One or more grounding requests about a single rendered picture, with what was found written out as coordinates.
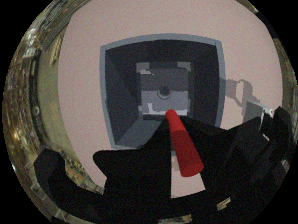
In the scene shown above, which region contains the red peg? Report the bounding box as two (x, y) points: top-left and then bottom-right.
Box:
(165, 109), (204, 177)

